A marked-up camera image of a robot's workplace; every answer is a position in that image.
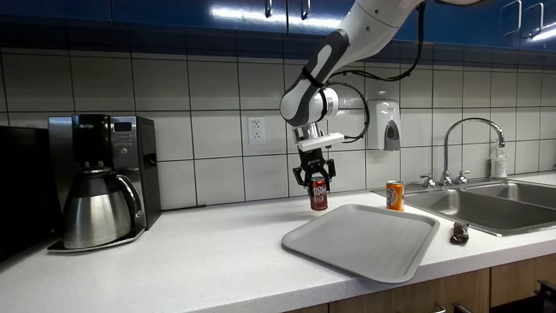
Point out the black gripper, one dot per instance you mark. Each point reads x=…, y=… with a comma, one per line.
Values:
x=312, y=160

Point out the red soda can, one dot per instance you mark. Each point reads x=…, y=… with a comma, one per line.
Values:
x=317, y=192

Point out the orange soda can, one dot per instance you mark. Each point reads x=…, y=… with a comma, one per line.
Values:
x=394, y=192

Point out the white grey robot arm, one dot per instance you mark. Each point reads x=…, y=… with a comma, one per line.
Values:
x=364, y=30

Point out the grey plastic tray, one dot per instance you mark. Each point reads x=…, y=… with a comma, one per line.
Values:
x=370, y=242

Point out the dark scrubbing sponge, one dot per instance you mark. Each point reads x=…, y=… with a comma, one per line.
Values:
x=458, y=234

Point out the clear soap pump bottle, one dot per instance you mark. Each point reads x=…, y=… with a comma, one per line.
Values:
x=496, y=164

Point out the stainless steel double sink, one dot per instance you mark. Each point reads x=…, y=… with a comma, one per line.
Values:
x=498, y=209

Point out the black coffee maker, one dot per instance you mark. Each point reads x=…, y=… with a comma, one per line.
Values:
x=123, y=145

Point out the steel coffee carafe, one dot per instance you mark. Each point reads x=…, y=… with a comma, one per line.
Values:
x=100, y=209

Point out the wooden lower cabinets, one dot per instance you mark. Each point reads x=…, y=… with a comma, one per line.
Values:
x=514, y=287

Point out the black microwave oven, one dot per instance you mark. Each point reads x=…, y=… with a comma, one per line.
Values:
x=27, y=200

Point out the blue upper cabinets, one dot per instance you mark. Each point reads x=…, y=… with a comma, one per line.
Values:
x=526, y=25

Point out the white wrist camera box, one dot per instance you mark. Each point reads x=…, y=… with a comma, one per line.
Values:
x=319, y=141

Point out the white wall power outlet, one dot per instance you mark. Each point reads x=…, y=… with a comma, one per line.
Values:
x=255, y=131

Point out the white wall soap dispenser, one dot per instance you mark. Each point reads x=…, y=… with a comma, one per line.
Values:
x=384, y=133

